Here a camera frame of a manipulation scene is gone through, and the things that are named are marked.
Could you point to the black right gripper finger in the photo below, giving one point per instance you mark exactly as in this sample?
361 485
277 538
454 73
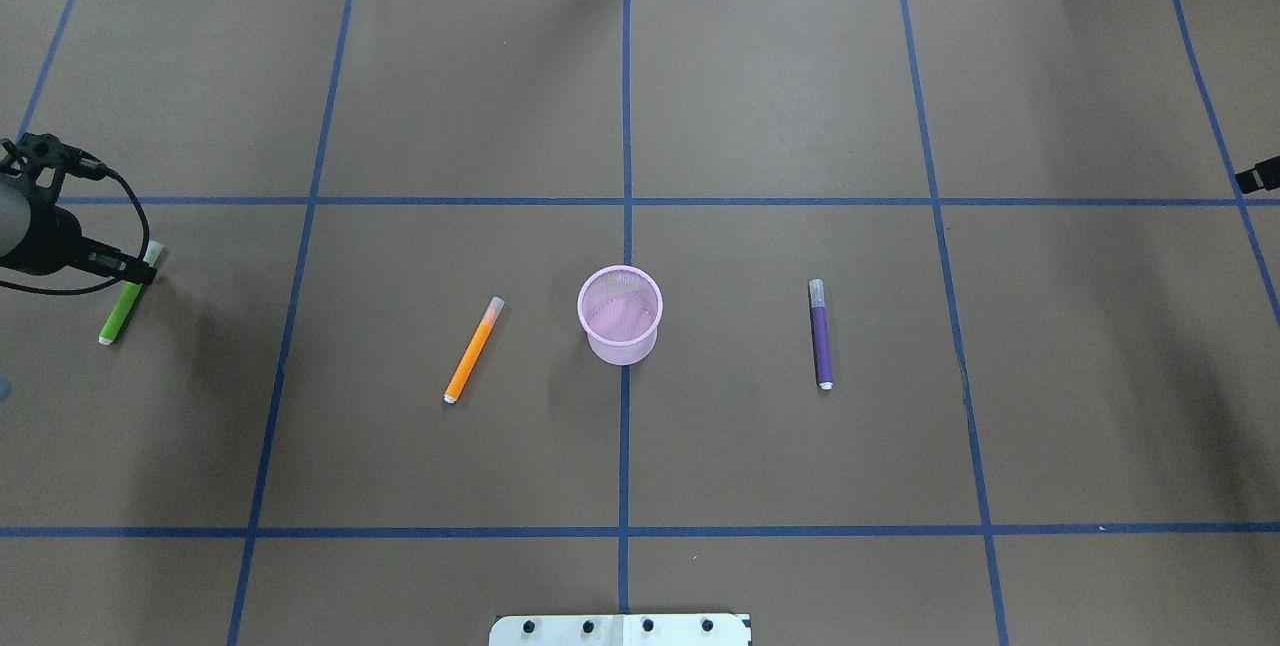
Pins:
1263 176

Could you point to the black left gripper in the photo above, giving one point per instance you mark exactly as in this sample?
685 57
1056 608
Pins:
48 238

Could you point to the green marker pen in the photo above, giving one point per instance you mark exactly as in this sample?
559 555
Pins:
125 304

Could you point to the orange marker pen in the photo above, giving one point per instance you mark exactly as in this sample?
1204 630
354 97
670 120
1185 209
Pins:
475 347

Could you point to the purple marker pen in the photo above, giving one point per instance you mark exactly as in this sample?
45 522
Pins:
824 371

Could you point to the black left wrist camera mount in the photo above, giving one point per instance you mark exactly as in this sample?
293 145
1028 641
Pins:
40 163

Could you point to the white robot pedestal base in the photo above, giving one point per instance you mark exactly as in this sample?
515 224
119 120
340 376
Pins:
623 629

